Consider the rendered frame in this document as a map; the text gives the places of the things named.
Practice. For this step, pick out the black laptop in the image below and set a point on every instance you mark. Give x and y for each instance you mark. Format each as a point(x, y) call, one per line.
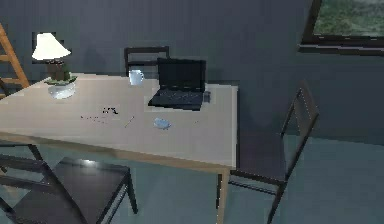
point(181, 90)

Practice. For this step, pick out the small blue flat object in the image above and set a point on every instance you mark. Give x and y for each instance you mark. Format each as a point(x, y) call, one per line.
point(162, 123)

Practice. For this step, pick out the thin grey pencil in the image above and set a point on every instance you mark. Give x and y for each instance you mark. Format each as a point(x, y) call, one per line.
point(129, 121)

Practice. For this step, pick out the white mug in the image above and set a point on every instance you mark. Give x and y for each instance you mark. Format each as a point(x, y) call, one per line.
point(136, 77)

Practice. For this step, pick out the dark wooden chair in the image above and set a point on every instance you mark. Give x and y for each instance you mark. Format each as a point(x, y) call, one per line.
point(141, 56)
point(83, 190)
point(263, 156)

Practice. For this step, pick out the pale wooden table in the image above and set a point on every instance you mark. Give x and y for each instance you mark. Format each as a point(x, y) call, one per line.
point(83, 133)

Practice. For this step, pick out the house plant in white pot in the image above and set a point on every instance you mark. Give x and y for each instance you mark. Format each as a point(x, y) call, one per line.
point(61, 87)

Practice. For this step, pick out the white shade table lamp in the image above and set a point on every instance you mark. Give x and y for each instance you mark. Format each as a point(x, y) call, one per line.
point(50, 46)

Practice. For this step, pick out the dark framed window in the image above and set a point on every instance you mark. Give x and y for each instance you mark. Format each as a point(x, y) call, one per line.
point(346, 25)

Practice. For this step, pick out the orange wooden ladder shelf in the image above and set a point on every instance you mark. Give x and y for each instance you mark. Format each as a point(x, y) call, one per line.
point(10, 60)

